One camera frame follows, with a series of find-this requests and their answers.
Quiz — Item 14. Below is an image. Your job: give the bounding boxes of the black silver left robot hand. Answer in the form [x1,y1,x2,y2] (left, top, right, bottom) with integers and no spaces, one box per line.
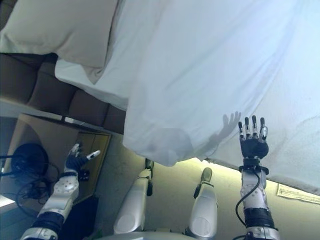
[64,142,101,174]

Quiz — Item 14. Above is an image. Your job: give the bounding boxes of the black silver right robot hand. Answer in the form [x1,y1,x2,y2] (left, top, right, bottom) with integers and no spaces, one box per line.
[237,114,270,159]

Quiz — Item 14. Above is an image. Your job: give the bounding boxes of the white duvet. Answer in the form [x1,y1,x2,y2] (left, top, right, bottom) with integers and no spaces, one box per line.
[109,0,320,198]

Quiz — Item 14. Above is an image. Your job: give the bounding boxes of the white bed sheet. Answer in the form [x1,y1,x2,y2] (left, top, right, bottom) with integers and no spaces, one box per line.
[53,0,131,113]

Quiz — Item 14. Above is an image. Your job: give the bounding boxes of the dark glass-topped bedside table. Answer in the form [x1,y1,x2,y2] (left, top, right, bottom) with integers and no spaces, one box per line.
[0,98,113,209]

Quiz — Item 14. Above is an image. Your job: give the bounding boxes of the black round device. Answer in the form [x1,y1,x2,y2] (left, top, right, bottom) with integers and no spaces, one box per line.
[10,142,50,176]

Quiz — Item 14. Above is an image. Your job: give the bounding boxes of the printed paper sheet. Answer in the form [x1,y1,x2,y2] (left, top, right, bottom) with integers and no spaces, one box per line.
[275,182,320,204]

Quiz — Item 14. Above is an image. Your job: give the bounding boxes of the large beige pillow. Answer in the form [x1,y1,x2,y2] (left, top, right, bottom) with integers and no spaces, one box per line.
[0,0,120,85]

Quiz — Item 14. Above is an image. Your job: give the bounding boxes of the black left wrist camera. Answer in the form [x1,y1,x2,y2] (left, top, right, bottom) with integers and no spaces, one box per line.
[78,169,91,182]

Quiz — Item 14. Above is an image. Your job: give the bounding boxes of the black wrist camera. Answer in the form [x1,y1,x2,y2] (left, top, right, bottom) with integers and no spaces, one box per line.
[238,157,270,176]
[78,169,91,182]

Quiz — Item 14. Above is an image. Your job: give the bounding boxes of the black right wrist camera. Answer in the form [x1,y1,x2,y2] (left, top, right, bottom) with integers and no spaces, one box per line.
[238,157,270,176]

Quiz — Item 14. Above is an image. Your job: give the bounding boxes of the black tangled cable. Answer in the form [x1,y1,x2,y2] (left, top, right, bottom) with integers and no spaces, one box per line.
[0,154,61,216]

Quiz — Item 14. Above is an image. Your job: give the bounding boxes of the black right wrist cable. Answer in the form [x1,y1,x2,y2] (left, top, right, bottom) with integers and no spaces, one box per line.
[235,169,261,229]

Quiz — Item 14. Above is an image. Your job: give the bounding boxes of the brown upholstered bed frame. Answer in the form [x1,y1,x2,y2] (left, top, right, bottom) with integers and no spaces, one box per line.
[0,52,126,136]

